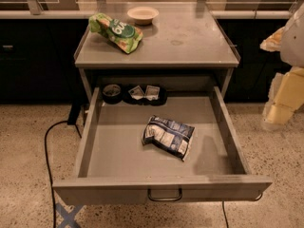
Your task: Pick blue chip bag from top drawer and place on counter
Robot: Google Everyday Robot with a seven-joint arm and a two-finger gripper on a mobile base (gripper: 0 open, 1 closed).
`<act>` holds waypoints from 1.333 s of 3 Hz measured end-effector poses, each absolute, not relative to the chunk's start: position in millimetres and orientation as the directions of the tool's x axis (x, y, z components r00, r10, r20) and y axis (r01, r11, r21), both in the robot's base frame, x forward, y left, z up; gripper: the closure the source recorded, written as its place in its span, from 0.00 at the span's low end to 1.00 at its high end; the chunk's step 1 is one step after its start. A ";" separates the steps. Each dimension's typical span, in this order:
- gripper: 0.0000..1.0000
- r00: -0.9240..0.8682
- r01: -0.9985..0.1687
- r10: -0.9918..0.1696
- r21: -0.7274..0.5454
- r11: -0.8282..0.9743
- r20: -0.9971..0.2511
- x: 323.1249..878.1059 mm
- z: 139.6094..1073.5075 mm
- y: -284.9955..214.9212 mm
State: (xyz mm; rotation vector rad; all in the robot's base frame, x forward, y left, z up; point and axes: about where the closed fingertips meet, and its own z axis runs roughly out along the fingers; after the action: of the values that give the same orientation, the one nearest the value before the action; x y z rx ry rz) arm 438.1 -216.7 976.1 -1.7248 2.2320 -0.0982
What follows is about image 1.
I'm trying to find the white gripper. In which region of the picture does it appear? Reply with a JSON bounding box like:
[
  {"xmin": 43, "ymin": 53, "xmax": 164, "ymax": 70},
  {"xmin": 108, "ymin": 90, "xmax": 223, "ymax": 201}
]
[{"xmin": 260, "ymin": 4, "xmax": 304, "ymax": 131}]

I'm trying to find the blue chip bag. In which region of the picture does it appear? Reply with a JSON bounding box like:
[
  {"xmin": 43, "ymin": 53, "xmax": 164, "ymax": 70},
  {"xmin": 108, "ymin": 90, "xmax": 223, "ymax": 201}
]
[{"xmin": 142, "ymin": 115, "xmax": 195, "ymax": 162}]

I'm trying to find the grey metal cabinet counter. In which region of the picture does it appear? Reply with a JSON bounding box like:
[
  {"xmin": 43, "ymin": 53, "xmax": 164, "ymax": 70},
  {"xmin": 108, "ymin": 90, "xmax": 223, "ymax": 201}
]
[{"xmin": 75, "ymin": 2, "xmax": 239, "ymax": 97}]

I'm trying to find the green chip bag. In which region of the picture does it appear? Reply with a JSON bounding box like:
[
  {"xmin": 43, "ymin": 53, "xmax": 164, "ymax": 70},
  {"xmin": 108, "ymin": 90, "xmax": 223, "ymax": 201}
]
[{"xmin": 88, "ymin": 13, "xmax": 143, "ymax": 54}]

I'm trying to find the grey open top drawer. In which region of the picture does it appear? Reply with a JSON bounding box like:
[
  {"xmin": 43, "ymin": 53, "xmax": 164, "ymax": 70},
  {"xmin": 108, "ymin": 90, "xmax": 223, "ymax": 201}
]
[{"xmin": 53, "ymin": 88, "xmax": 272, "ymax": 205}]

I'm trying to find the black tray with packets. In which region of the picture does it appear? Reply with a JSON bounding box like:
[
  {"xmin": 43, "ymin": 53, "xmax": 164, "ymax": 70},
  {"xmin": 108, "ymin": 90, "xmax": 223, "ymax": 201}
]
[{"xmin": 123, "ymin": 85, "xmax": 167, "ymax": 106}]

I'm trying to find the beige paper bowl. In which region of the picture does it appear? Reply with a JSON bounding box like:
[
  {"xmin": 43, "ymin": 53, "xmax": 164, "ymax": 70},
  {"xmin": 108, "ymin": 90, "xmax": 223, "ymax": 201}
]
[{"xmin": 127, "ymin": 7, "xmax": 159, "ymax": 26}]

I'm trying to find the black tape roll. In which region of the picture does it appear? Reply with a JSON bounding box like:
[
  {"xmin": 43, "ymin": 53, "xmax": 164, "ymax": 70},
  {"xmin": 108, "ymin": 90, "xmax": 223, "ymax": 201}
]
[{"xmin": 102, "ymin": 84, "xmax": 123, "ymax": 105}]

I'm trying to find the blue tape cross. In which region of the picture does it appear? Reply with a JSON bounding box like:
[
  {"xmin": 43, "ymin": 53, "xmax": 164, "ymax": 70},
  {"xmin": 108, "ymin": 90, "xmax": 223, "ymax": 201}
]
[{"xmin": 56, "ymin": 203, "xmax": 83, "ymax": 228}]

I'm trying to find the black cable right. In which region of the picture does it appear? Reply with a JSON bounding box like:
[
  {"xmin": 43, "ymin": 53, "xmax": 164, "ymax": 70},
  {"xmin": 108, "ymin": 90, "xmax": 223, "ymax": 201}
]
[{"xmin": 221, "ymin": 200, "xmax": 230, "ymax": 228}]

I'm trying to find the black drawer handle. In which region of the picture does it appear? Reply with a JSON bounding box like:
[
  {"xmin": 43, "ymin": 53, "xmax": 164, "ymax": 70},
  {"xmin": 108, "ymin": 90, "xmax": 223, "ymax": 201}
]
[{"xmin": 147, "ymin": 188, "xmax": 182, "ymax": 202}]

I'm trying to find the black power cable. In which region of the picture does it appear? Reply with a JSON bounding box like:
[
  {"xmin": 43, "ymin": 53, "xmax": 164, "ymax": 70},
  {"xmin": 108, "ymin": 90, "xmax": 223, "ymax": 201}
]
[{"xmin": 44, "ymin": 120, "xmax": 83, "ymax": 228}]

